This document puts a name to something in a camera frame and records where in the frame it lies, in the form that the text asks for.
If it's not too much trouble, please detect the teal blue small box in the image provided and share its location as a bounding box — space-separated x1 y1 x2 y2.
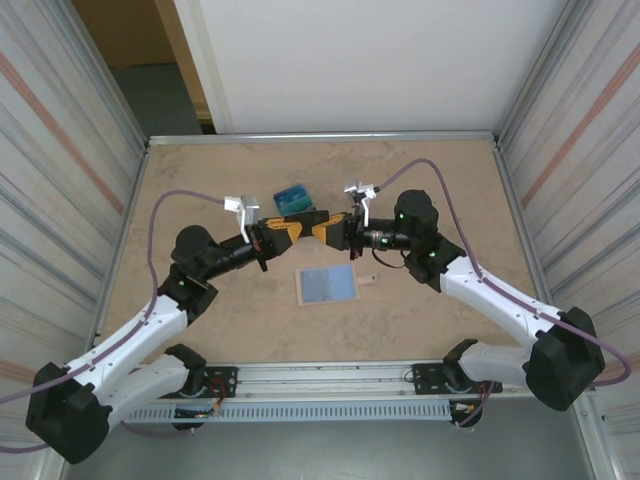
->
273 184 311 214

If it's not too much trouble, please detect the grey metal shelf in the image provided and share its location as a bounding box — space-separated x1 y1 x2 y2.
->
58 422 599 480

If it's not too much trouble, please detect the tan wooden door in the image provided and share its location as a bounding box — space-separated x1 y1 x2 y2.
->
72 0 211 136

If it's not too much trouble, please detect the thin black cable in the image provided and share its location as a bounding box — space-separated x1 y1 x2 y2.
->
372 249 409 269

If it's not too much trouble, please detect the aluminium table edge rail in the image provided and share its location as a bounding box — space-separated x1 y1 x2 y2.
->
492 139 566 357
147 130 501 147
91 142 151 364

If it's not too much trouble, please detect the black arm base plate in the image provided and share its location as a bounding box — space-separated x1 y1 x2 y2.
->
148 366 239 400
410 363 504 397

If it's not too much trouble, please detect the aluminium mounting rail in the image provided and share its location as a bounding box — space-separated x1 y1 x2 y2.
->
58 358 599 404

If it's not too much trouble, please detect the small circuit board with wires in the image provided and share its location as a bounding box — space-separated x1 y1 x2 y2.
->
173 398 225 420

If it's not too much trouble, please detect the grey slotted cable duct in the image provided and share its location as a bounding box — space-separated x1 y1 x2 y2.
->
73 402 454 422

